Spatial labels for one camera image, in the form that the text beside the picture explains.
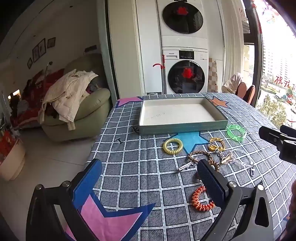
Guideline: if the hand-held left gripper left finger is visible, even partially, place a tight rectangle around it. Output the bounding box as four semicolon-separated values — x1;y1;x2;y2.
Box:
26;159;103;241

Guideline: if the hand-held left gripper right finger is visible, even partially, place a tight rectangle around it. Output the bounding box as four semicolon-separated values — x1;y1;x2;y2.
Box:
196;159;275;241

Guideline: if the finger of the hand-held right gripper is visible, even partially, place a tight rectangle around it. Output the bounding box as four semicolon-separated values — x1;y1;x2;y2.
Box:
258;125;296;146
279;139;296;164

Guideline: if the orange spiral hair tie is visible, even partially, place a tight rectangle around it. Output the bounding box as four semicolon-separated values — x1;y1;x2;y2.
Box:
191;185;216;212

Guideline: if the silver hair clip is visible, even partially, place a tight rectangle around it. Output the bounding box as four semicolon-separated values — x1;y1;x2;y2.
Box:
178;161;197;172

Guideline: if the brown braided bracelet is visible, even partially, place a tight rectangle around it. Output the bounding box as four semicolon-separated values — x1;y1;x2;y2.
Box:
188;151;220;172

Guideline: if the gold cord bracelet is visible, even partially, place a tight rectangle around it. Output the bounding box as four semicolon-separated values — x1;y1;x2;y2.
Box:
209;137;225;153

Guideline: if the green translucent bangle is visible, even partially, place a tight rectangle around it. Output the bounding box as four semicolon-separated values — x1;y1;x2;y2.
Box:
226;124;247;142

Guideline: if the clear chain bracelet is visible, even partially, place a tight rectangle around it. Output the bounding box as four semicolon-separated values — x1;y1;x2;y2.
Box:
228;148;256;178

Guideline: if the yellow spiral hair tie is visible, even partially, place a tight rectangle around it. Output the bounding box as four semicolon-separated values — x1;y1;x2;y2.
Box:
163;138;182;154

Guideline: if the green jewelry tray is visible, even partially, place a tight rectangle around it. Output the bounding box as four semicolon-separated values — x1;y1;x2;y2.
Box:
139;96;228;136

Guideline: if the beige looped hair clip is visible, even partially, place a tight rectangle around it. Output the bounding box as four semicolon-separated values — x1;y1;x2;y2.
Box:
218;152;234;165

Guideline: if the brown chair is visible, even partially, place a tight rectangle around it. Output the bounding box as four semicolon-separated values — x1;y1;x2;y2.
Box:
236;82;247;98
243;85;255;105

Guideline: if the grey checked star tablecloth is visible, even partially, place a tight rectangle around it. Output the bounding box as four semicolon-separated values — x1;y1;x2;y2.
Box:
62;93;296;241

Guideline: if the beige cloth bag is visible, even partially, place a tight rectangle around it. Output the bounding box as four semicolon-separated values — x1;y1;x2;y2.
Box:
221;72;243;94

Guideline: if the pale green sofa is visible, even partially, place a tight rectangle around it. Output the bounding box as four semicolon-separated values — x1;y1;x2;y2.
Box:
42;53;111;142

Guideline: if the checkered hanging cloth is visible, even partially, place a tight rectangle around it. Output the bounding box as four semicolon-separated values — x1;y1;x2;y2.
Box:
208;59;218;93

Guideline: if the cream jacket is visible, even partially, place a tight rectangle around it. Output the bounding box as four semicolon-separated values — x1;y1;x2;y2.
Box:
38;69;99;131

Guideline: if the red blanket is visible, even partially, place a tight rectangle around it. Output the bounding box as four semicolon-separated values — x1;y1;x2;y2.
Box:
10;69;65;128

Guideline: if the white curtain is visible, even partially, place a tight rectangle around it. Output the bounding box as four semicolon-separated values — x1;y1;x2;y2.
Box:
217;0;245;93

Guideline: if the white washing machine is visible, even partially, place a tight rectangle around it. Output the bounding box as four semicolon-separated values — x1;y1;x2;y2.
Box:
162;46;210;95

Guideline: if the white dryer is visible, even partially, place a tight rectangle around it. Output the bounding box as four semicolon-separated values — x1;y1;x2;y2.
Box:
157;0;208;48

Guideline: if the white tall cabinet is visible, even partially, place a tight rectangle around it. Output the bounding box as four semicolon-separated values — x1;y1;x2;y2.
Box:
135;0;166;94

